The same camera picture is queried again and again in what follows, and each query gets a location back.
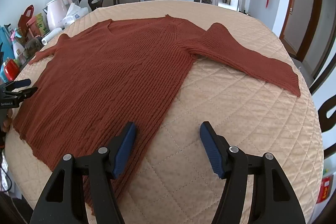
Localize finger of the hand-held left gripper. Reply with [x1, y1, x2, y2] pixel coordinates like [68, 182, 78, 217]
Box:
[0, 86, 39, 102]
[0, 79, 31, 90]

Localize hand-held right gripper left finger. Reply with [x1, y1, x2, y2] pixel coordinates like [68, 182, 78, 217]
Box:
[30, 122, 137, 224]

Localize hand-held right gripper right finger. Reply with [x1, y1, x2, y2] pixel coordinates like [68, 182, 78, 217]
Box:
[199, 121, 306, 224]

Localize rust knit sweater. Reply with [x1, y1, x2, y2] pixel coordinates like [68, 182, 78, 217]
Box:
[13, 14, 301, 210]

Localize person's left hand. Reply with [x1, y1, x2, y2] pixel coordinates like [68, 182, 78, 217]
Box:
[5, 108, 13, 133]

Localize red tin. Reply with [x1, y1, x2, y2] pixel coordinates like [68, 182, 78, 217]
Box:
[4, 58, 19, 80]

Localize beige quilted table cover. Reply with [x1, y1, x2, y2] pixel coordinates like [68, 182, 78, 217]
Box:
[5, 0, 324, 224]

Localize white spray bottle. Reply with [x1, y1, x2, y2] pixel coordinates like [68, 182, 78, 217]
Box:
[9, 29, 24, 57]

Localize glass teapot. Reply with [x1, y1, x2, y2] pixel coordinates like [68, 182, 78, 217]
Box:
[24, 36, 44, 56]

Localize teal thermos jug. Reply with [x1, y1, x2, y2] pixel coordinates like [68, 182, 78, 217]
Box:
[0, 26, 12, 56]

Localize white lint roller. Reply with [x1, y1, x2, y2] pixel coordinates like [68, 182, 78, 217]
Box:
[41, 28, 64, 46]

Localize pink tumbler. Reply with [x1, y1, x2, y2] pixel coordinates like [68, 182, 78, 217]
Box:
[28, 20, 40, 37]

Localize green snack packet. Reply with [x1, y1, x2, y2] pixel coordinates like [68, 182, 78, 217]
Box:
[35, 13, 50, 34]

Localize red paper bag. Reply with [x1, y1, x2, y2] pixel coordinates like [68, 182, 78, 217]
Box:
[18, 5, 36, 35]

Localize pink electric kettle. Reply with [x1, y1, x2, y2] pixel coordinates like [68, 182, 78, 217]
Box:
[43, 0, 72, 30]

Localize white tissue pack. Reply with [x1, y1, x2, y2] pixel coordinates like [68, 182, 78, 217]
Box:
[62, 3, 90, 28]

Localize red box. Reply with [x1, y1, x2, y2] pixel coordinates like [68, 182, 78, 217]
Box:
[317, 176, 332, 204]

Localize brown wooden door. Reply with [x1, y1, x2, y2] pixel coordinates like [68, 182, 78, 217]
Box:
[279, 0, 323, 64]

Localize black cable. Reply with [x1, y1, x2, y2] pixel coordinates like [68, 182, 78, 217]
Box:
[0, 156, 13, 191]

